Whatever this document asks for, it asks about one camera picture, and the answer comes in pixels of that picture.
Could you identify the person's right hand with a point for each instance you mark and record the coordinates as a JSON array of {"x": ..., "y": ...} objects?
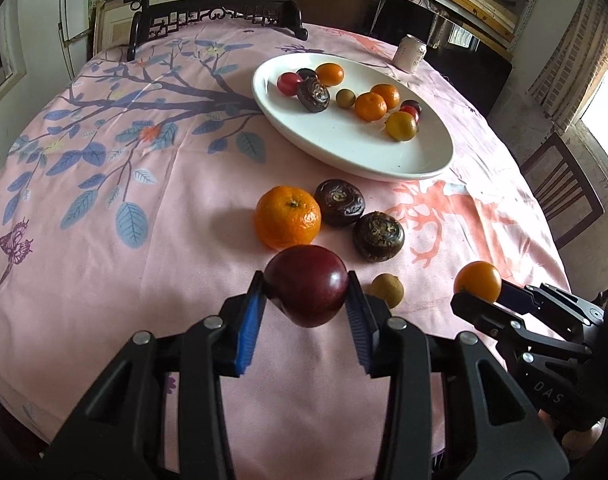
[{"x": 581, "y": 442}]

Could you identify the dark cherry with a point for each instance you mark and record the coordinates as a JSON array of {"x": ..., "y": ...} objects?
[{"x": 413, "y": 104}]

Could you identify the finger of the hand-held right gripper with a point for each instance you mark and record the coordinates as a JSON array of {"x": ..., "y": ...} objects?
[
  {"x": 515, "y": 297},
  {"x": 489, "y": 317}
]

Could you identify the dark red plum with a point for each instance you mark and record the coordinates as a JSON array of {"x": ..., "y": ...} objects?
[{"x": 306, "y": 285}]

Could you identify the dark brown water chestnut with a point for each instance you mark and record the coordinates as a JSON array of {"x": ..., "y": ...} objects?
[
  {"x": 340, "y": 203},
  {"x": 314, "y": 95},
  {"x": 379, "y": 236}
]

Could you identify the smooth small orange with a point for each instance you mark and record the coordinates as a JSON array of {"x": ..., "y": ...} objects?
[
  {"x": 330, "y": 74},
  {"x": 478, "y": 280}
]

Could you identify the black carved wooden chair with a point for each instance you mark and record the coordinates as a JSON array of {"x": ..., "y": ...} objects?
[{"x": 184, "y": 17}]

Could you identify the yellowish orange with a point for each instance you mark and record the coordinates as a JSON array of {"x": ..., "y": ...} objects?
[{"x": 401, "y": 126}]

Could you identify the white oval plate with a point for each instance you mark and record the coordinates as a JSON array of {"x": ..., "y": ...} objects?
[{"x": 344, "y": 145}]

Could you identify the small dark purple plum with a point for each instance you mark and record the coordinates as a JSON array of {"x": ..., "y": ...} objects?
[{"x": 306, "y": 73}]

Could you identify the dark slatted wooden chair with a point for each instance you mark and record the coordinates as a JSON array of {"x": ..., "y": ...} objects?
[{"x": 584, "y": 185}]

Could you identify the printed pink tablecloth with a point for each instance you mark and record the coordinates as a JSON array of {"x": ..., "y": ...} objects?
[{"x": 134, "y": 285}]

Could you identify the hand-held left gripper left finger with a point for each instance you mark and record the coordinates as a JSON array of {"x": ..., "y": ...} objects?
[{"x": 248, "y": 330}]

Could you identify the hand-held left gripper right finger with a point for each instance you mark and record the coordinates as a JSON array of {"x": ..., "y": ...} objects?
[{"x": 362, "y": 330}]

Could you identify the tan longan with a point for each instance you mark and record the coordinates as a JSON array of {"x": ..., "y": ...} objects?
[
  {"x": 386, "y": 291},
  {"x": 345, "y": 98}
]

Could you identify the pale drink can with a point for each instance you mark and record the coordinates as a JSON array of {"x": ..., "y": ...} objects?
[{"x": 409, "y": 55}]

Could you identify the bumpy mandarin orange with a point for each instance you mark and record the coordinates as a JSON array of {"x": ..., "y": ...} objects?
[
  {"x": 287, "y": 217},
  {"x": 370, "y": 107},
  {"x": 388, "y": 94}
]

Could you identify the red cherry tomato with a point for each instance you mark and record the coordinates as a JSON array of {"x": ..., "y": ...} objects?
[
  {"x": 289, "y": 83},
  {"x": 410, "y": 112}
]

